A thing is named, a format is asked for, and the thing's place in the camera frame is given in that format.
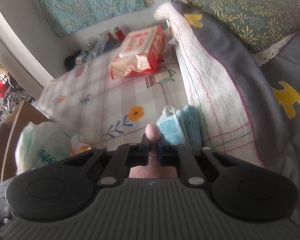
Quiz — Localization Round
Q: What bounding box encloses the small pink soft object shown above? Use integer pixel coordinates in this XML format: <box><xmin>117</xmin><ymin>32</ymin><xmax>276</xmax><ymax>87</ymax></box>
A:
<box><xmin>129</xmin><ymin>123</ymin><xmax>177</xmax><ymax>179</ymax></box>

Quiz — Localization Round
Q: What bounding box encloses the blue towel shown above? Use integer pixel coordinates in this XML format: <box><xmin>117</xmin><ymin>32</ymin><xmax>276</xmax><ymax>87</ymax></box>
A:
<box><xmin>156</xmin><ymin>105</ymin><xmax>202</xmax><ymax>150</ymax></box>

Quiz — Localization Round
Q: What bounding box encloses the orange striped cloth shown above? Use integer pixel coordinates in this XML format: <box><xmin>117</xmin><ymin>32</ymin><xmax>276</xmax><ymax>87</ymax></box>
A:
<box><xmin>70</xmin><ymin>134</ymin><xmax>91</xmax><ymax>156</ymax></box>

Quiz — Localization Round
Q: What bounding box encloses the pink checked tablecloth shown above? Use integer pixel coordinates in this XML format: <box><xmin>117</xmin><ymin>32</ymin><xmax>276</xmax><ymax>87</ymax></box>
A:
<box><xmin>37</xmin><ymin>47</ymin><xmax>188</xmax><ymax>149</ymax></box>

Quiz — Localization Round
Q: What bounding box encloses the white plastic bag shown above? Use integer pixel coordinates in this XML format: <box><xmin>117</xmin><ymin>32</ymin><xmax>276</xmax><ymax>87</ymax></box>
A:
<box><xmin>15</xmin><ymin>122</ymin><xmax>71</xmax><ymax>175</ymax></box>

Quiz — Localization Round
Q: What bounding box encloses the white grey folded blanket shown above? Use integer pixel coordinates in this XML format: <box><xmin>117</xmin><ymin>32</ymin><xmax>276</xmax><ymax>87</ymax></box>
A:
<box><xmin>155</xmin><ymin>1</ymin><xmax>298</xmax><ymax>172</ymax></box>

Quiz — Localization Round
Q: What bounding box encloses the red wet wipes pack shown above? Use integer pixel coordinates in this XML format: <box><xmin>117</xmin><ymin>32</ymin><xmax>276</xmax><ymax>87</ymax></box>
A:
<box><xmin>108</xmin><ymin>25</ymin><xmax>166</xmax><ymax>79</ymax></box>

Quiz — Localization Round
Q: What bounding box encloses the brown cardboard box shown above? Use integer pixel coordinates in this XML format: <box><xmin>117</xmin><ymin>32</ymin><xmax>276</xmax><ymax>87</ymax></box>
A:
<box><xmin>0</xmin><ymin>101</ymin><xmax>49</xmax><ymax>182</ymax></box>

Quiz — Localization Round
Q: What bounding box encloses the clear plastic bag clutter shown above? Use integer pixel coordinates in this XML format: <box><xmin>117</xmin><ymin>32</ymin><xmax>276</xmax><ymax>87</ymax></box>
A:
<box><xmin>64</xmin><ymin>30</ymin><xmax>115</xmax><ymax>72</ymax></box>

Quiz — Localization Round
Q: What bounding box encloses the red thermos bottle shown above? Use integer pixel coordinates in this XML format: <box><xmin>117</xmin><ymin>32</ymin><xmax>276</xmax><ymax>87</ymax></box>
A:
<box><xmin>114</xmin><ymin>27</ymin><xmax>125</xmax><ymax>42</ymax></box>

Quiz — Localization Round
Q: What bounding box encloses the green leaf pattern pillow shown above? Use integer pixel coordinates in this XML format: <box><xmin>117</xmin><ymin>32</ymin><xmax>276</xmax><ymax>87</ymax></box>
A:
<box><xmin>186</xmin><ymin>0</ymin><xmax>300</xmax><ymax>66</ymax></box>

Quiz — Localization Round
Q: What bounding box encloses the teal floral wall cloth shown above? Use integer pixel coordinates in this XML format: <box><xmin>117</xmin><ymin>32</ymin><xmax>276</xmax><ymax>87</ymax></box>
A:
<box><xmin>37</xmin><ymin>0</ymin><xmax>146</xmax><ymax>37</ymax></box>

